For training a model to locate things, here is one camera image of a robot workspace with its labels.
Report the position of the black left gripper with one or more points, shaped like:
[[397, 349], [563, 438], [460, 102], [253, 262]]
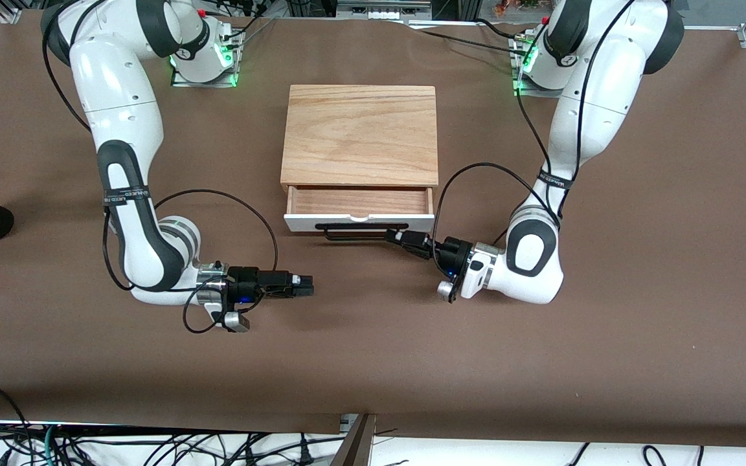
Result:
[[454, 251]]

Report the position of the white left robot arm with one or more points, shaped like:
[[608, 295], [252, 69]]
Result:
[[593, 110]]

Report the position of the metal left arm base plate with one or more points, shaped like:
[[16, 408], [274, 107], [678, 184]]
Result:
[[523, 87]]

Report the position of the aluminium profile bracket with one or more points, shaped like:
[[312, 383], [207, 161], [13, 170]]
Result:
[[353, 443]]

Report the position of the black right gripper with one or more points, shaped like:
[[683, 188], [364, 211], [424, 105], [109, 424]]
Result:
[[243, 283]]

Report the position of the grey background device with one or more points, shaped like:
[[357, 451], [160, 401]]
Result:
[[383, 9]]

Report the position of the wooden drawer cabinet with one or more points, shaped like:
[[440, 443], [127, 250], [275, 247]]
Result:
[[360, 133]]

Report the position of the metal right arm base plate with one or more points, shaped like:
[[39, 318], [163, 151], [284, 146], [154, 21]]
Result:
[[208, 80]]

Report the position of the white wooden drawer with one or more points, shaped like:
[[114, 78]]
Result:
[[360, 202]]

